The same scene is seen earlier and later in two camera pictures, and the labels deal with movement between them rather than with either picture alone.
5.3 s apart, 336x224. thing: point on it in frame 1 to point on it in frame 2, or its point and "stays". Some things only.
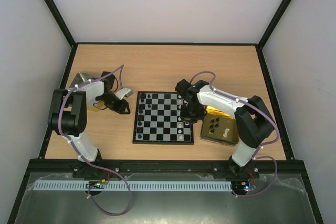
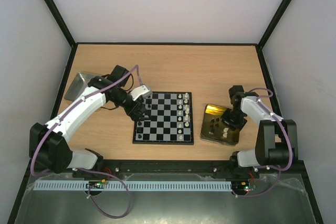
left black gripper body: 110,103 to 129,110
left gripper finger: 122,109 to 142,118
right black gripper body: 191,115 to 233,119
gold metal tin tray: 219,127 stays
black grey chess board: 158,120 stays
